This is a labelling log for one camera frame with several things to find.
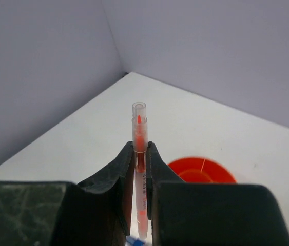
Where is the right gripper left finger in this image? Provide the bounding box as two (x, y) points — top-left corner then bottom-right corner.
(0, 142), (134, 245)

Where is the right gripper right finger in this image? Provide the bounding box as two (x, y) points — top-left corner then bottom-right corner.
(147, 142), (289, 245)

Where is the orange thin highlighter pen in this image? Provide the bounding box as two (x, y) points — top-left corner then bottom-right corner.
(132, 102), (148, 239)

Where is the orange round compartment organizer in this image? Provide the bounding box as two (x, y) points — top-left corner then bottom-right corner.
(168, 156), (237, 184)

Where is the clear bottle blue cap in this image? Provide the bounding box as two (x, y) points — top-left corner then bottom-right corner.
(126, 236), (147, 246)

